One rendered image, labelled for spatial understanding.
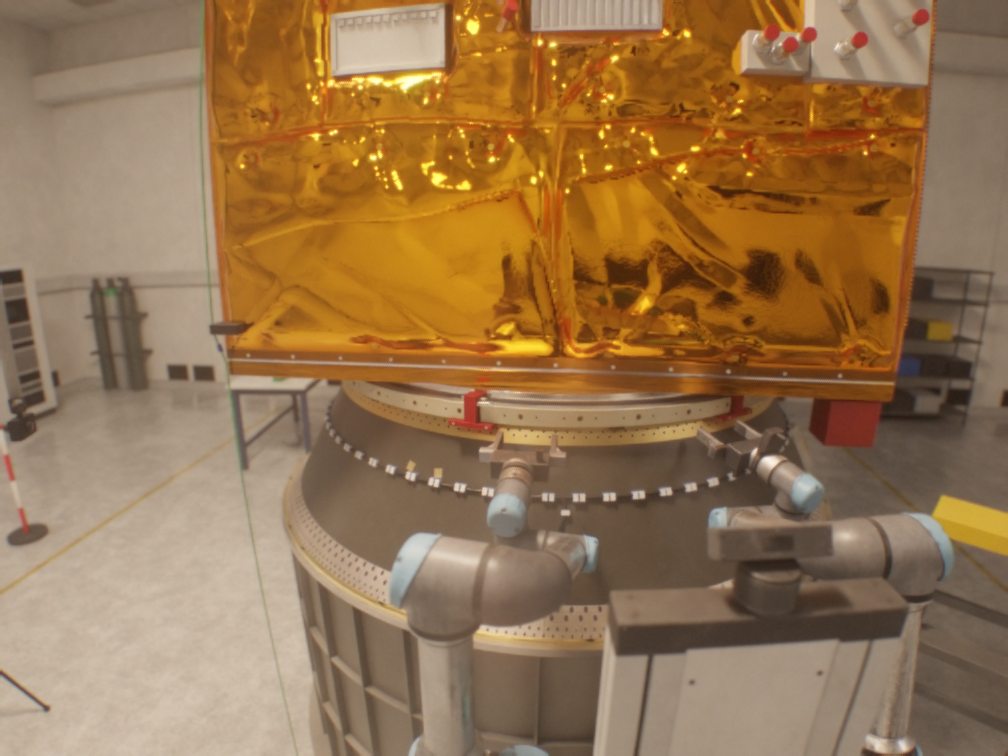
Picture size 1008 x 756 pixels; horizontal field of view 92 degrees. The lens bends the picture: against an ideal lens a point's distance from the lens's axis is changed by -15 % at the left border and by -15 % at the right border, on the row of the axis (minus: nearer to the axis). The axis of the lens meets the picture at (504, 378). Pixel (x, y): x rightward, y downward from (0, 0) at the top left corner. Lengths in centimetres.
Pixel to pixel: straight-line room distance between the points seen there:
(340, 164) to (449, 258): 39
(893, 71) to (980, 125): 703
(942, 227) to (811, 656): 777
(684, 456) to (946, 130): 716
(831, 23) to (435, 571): 145
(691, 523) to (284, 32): 172
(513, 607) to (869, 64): 142
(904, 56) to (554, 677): 179
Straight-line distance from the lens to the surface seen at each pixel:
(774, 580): 65
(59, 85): 986
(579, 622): 154
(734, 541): 63
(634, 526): 156
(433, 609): 83
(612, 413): 149
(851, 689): 81
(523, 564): 80
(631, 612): 64
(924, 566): 109
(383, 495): 172
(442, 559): 81
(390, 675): 189
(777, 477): 138
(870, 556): 102
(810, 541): 67
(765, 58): 155
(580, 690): 169
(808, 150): 157
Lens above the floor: 217
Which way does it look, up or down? 15 degrees down
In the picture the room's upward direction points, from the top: straight up
